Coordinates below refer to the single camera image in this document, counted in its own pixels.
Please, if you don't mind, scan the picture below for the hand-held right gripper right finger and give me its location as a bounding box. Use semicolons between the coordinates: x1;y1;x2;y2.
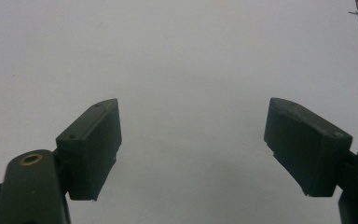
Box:
263;97;358;224

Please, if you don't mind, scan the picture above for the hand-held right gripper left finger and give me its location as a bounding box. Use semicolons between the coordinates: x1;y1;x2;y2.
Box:
0;98;123;224

